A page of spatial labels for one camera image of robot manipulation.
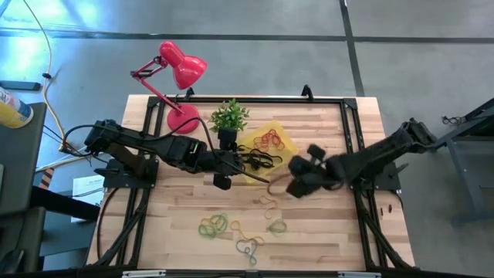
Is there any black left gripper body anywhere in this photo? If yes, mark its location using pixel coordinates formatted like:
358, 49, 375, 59
208, 128, 239, 192

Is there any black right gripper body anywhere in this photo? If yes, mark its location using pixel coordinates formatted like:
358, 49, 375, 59
308, 143, 347, 192

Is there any red rubber band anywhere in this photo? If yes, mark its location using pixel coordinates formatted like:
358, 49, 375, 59
262, 129, 281, 146
269, 133, 287, 152
252, 134, 272, 152
257, 131, 277, 150

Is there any large black rubber band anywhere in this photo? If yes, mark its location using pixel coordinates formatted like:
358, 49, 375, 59
236, 144, 284, 171

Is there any wide green rubber band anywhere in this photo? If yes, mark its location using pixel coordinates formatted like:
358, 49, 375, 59
267, 219, 289, 237

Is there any long yellow rubber band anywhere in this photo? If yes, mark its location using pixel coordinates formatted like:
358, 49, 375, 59
230, 219, 266, 247

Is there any yellow translucent plastic bin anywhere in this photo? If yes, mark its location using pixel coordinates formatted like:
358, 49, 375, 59
235, 120, 299, 185

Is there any green artificial potted plant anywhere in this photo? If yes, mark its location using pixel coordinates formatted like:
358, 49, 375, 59
208, 98, 251, 134

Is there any red desk lamp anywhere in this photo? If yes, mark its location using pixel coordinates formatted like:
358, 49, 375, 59
130, 40, 208, 135

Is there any black metal stand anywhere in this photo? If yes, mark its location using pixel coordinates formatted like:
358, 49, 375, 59
426, 98, 494, 227

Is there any white paper sheet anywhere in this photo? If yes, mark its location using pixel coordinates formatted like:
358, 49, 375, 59
71, 175, 106, 224

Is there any yellow black striped tape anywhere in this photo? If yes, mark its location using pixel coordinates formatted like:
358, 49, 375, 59
38, 168, 56, 190

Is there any black cabinet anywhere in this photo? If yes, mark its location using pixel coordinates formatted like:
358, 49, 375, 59
0, 102, 48, 215

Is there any black chair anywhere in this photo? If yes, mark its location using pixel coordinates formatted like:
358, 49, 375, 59
0, 185, 101, 278

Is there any yellow can with blue label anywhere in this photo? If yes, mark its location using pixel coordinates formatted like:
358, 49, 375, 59
0, 86, 35, 130

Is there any flat black device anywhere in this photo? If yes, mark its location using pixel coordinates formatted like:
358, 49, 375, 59
0, 80, 42, 93

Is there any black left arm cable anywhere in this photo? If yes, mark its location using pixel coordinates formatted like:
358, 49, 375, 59
61, 117, 271, 185

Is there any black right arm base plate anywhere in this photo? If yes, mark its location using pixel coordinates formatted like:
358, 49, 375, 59
349, 161, 409, 192

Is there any black metal table frame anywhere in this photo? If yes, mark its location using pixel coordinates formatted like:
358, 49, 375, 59
86, 95, 414, 271

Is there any silver metal bracket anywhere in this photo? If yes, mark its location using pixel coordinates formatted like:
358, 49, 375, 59
337, 271, 383, 278
121, 270, 167, 278

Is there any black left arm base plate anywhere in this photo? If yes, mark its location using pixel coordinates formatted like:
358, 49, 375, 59
94, 157, 160, 190

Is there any black floor cable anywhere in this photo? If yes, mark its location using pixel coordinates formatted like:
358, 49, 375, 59
441, 114, 466, 127

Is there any dark brown cable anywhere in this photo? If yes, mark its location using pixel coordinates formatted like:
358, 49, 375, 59
96, 187, 123, 253

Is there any white cable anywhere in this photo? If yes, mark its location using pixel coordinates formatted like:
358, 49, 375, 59
35, 152, 111, 173

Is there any yellow floor cable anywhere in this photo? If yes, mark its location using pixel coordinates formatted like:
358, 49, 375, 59
22, 0, 73, 154

